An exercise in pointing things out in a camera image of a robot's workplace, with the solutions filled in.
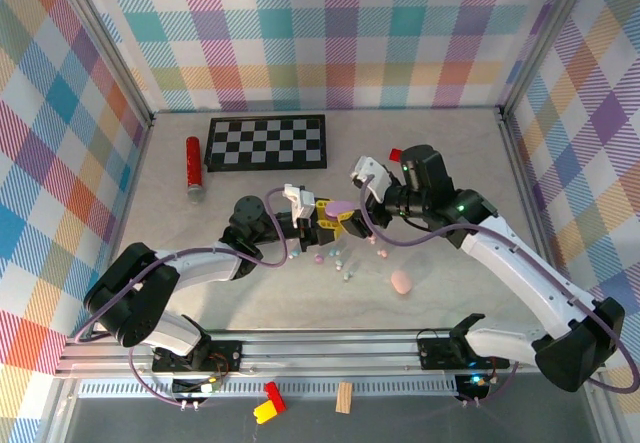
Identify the purple earbud charging case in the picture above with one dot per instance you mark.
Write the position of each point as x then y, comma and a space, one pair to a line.
341, 207

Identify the pink earbud charging case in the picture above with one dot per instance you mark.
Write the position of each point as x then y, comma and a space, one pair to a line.
401, 283

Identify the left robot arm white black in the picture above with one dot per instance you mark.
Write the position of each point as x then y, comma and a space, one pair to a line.
200, 263

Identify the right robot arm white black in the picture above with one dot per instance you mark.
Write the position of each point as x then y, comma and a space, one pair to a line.
510, 273

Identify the flat red block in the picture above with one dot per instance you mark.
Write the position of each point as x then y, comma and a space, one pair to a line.
395, 153

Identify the black white checkerboard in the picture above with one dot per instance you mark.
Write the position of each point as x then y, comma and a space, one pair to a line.
265, 143

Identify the red cylindrical tube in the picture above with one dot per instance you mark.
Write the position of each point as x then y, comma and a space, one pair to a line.
193, 163

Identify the small wooden block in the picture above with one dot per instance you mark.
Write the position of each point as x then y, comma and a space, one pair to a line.
344, 398

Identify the red toy brick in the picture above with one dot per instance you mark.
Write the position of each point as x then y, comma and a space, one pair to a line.
275, 394

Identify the black controller board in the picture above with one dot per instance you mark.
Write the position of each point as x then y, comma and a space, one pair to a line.
472, 387
197, 389

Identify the yellow toy brick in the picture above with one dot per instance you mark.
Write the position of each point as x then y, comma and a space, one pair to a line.
264, 411

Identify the aluminium side rail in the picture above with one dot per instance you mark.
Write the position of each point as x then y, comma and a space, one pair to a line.
131, 188
522, 183

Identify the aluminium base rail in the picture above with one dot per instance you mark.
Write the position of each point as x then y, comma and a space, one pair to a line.
325, 350

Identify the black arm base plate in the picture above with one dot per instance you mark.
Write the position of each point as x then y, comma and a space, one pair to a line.
225, 353
435, 353

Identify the aluminium frame post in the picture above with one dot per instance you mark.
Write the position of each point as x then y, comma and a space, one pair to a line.
109, 45
545, 38

